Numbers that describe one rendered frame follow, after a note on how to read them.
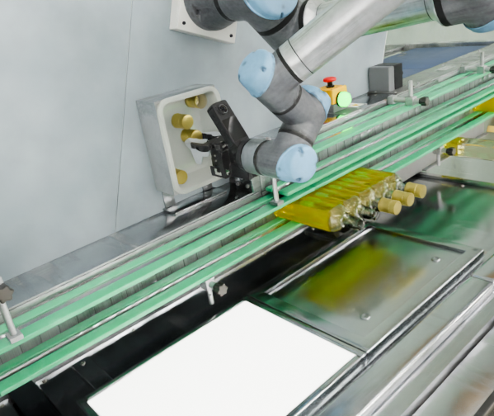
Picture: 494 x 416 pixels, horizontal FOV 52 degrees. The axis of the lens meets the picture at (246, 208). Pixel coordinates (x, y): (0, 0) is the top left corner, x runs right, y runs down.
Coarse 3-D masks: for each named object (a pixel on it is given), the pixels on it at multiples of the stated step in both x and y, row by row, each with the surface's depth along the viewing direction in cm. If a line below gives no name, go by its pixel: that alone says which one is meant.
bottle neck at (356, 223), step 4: (344, 216) 119; (348, 216) 119; (352, 216) 118; (344, 220) 119; (348, 220) 118; (352, 220) 117; (356, 220) 117; (360, 220) 116; (364, 220) 117; (344, 224) 119; (348, 224) 118; (352, 224) 117; (356, 224) 116; (360, 224) 118; (364, 224) 118; (352, 228) 118; (356, 228) 117; (360, 228) 118
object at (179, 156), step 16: (176, 96) 113; (192, 96) 115; (208, 96) 122; (160, 112) 111; (176, 112) 122; (192, 112) 125; (160, 128) 112; (176, 128) 123; (192, 128) 126; (208, 128) 126; (176, 144) 124; (176, 160) 124; (192, 160) 128; (208, 160) 131; (192, 176) 126; (208, 176) 125
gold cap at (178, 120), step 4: (172, 116) 121; (176, 116) 120; (180, 116) 119; (184, 116) 118; (188, 116) 119; (172, 120) 121; (176, 120) 119; (180, 120) 118; (184, 120) 118; (188, 120) 119; (192, 120) 120; (172, 124) 121; (176, 124) 120; (180, 124) 119; (184, 124) 119; (188, 124) 119; (192, 124) 120; (184, 128) 119; (188, 128) 120
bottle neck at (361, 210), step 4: (360, 208) 122; (364, 208) 122; (368, 208) 121; (372, 208) 121; (356, 212) 123; (360, 212) 122; (364, 212) 121; (368, 212) 120; (372, 212) 120; (376, 212) 121; (360, 216) 123; (364, 216) 122; (368, 216) 121; (372, 216) 120; (376, 216) 121
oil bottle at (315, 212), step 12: (300, 204) 126; (312, 204) 125; (324, 204) 124; (336, 204) 123; (288, 216) 131; (300, 216) 127; (312, 216) 124; (324, 216) 121; (336, 216) 119; (324, 228) 123; (336, 228) 120
